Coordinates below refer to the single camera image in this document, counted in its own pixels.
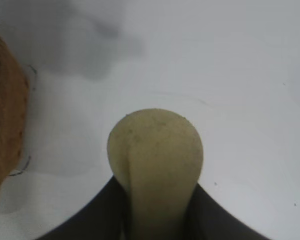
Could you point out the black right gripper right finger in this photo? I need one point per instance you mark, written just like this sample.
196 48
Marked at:
215 220

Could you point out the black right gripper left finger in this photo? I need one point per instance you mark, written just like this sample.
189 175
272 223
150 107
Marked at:
95 217

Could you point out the pale yellow egg yolk pastry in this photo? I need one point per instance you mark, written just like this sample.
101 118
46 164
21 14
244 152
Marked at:
157 160

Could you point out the brown woven wicker basket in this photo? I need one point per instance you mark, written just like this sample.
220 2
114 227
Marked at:
5 120

